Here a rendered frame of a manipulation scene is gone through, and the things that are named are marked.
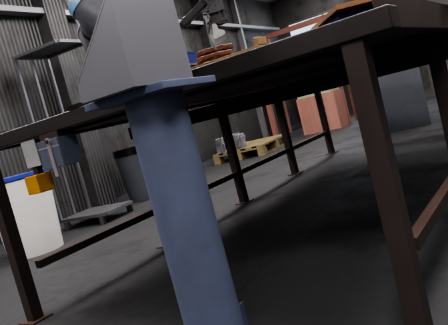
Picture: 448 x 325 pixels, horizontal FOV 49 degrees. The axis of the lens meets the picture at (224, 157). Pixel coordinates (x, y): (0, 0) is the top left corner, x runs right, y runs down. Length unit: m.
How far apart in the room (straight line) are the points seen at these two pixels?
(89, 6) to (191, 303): 0.87
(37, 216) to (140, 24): 3.23
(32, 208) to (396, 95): 4.39
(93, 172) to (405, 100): 3.85
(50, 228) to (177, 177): 3.18
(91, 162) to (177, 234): 4.55
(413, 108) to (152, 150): 5.41
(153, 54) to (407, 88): 5.40
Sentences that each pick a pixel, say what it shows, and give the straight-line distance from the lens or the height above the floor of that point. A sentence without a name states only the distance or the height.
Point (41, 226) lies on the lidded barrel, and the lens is 4.40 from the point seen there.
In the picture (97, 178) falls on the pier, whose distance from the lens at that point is 5.90.
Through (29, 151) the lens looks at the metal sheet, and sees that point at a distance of 2.29.
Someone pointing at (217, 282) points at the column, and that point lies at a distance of 1.41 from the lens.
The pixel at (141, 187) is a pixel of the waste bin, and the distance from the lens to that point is 5.84.
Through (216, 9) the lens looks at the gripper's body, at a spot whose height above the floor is 1.12.
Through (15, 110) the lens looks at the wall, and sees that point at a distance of 5.55.
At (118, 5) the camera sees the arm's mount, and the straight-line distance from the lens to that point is 1.27.
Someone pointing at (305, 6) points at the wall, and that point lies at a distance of 12.02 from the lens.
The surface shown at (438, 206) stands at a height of 0.27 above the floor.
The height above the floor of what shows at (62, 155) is 0.75.
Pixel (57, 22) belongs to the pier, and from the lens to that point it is 6.11.
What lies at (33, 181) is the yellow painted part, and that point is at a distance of 2.27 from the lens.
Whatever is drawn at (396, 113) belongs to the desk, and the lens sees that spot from 6.52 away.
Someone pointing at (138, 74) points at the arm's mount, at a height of 0.90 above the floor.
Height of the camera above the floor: 0.75
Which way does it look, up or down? 5 degrees down
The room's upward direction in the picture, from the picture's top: 14 degrees counter-clockwise
